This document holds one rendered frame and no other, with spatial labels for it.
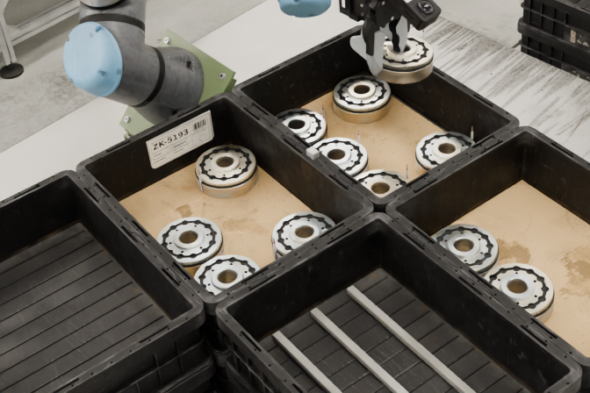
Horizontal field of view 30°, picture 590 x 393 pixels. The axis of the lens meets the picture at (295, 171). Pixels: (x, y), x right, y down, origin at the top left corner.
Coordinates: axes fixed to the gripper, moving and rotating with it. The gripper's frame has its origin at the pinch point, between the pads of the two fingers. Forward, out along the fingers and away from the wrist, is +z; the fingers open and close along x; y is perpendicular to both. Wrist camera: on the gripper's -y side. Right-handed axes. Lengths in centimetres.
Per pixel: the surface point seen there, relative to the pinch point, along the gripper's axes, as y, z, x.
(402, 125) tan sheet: 2.0, 16.7, -5.3
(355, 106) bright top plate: 9.0, 13.5, -0.9
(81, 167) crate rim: 25, 7, 45
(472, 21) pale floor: 91, 100, -140
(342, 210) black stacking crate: -9.6, 11.2, 21.5
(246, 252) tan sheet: -0.5, 16.9, 34.0
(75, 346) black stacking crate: 4, 17, 63
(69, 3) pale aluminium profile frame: 188, 86, -49
